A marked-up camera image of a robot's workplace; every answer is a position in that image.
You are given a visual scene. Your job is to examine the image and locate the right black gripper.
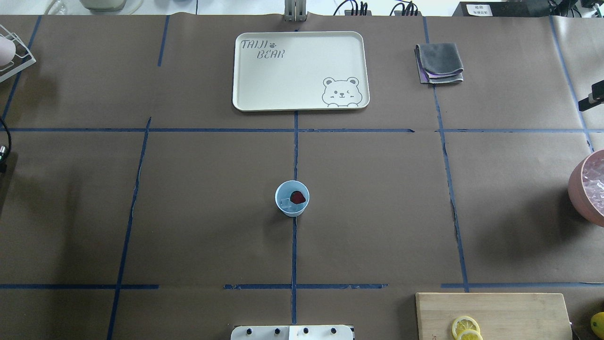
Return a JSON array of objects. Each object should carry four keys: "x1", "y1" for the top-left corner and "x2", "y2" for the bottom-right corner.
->
[{"x1": 578, "y1": 80, "x2": 604, "y2": 112}]

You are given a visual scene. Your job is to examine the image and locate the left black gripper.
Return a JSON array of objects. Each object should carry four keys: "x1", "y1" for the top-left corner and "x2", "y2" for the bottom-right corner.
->
[{"x1": 0, "y1": 118, "x2": 12, "y2": 173}]

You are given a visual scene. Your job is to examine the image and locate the clear ice cube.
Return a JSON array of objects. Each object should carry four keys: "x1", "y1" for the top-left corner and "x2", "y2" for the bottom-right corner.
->
[{"x1": 278, "y1": 198, "x2": 294, "y2": 211}]

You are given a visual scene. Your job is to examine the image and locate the red strawberry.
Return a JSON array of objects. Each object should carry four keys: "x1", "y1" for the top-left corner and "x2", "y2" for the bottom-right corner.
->
[{"x1": 290, "y1": 191, "x2": 307, "y2": 204}]

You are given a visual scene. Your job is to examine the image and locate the pink bowl of ice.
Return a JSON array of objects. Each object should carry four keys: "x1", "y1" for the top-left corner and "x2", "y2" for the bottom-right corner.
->
[{"x1": 568, "y1": 149, "x2": 604, "y2": 227}]

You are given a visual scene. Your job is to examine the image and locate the white cup rack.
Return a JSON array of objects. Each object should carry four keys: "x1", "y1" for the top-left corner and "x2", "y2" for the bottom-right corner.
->
[{"x1": 0, "y1": 25, "x2": 37, "y2": 83}]

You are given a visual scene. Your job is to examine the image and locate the light blue plastic cup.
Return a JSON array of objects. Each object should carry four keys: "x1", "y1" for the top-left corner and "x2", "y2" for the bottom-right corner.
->
[{"x1": 275, "y1": 180, "x2": 310, "y2": 217}]

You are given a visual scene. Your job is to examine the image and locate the grey purple folded cloth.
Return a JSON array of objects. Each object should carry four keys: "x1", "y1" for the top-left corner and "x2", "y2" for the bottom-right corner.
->
[{"x1": 414, "y1": 42, "x2": 464, "y2": 85}]

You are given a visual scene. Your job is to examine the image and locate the cream toaster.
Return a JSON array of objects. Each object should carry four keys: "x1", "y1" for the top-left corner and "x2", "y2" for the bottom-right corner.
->
[{"x1": 79, "y1": 0, "x2": 126, "y2": 12}]

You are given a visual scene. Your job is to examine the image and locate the yellow lemon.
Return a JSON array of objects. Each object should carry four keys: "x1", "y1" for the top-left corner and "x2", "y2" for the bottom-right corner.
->
[{"x1": 590, "y1": 312, "x2": 604, "y2": 340}]

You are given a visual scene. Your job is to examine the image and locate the wooden cutting board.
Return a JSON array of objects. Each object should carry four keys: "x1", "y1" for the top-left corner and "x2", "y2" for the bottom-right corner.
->
[{"x1": 415, "y1": 292, "x2": 572, "y2": 340}]

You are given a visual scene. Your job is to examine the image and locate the black power strip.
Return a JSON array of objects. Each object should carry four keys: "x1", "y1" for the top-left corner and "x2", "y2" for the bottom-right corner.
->
[{"x1": 333, "y1": 0, "x2": 421, "y2": 17}]

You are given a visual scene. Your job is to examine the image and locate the lemon slices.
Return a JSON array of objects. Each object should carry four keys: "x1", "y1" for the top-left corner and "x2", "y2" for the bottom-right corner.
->
[{"x1": 451, "y1": 315, "x2": 483, "y2": 340}]

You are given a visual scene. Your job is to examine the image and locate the cream bear serving tray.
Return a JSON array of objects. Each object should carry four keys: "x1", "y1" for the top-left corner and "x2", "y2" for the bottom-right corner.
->
[{"x1": 232, "y1": 32, "x2": 370, "y2": 112}]

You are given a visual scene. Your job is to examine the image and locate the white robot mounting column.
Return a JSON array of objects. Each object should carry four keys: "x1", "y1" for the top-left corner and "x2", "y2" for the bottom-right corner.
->
[{"x1": 230, "y1": 324, "x2": 355, "y2": 340}]

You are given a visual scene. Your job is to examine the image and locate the aluminium frame post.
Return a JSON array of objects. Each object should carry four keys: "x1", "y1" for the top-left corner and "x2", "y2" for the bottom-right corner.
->
[{"x1": 284, "y1": 0, "x2": 308, "y2": 22}]

